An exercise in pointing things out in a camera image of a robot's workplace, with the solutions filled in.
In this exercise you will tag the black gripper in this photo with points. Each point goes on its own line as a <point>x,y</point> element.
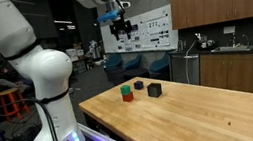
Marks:
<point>120,25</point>

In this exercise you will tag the small black cube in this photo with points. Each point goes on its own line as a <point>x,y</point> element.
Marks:
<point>139,85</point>

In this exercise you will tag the green cube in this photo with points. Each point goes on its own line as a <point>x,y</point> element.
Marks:
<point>125,89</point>

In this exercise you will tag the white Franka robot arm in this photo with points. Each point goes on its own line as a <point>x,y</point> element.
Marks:
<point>49,75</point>

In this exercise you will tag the red cube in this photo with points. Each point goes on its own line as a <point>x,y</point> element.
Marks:
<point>128,97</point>

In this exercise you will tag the large black cube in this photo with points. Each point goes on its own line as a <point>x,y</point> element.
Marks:
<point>154,90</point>

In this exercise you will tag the blue lounge chair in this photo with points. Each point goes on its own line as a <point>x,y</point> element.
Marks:
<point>133,62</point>
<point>113,62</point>
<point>160,64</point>

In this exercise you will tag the whiteboard with posters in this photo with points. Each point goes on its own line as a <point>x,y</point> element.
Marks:
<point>154,32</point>

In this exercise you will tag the stainless steel dishwasher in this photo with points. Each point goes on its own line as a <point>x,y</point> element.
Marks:
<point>180,70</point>

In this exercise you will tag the steel kitchen sink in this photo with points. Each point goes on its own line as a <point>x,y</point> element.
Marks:
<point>231,48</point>

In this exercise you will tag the lower wooden sink cabinet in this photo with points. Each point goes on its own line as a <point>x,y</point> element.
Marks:
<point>231,73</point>

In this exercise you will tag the orange stool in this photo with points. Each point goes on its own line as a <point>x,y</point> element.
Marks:
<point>11,98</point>

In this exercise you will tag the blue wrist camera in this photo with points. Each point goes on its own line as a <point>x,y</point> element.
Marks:
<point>108,16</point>

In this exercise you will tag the white wall outlet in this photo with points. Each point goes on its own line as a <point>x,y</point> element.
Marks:
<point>229,30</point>

